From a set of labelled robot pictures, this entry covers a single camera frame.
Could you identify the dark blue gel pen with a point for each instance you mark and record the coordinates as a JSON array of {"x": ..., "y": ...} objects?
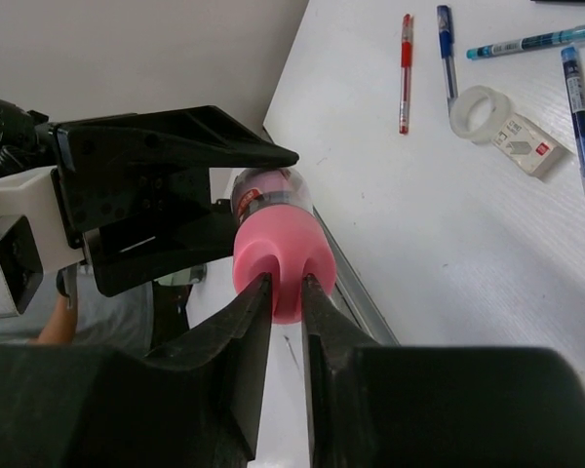
[{"x": 446, "y": 40}]

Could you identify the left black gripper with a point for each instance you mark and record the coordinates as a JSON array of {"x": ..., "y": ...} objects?
[{"x": 145, "y": 223}]

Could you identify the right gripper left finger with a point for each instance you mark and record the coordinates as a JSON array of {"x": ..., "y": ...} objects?
[{"x": 192, "y": 402}]

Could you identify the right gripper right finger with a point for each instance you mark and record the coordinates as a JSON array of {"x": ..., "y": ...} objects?
[{"x": 374, "y": 405}]

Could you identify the clear tape roll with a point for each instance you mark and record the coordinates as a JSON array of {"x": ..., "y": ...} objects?
[{"x": 478, "y": 113}]

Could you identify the red gel pen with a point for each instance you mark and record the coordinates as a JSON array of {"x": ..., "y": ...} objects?
[{"x": 406, "y": 63}]

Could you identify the white staples box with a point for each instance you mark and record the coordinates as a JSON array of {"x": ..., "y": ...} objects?
[{"x": 534, "y": 151}]

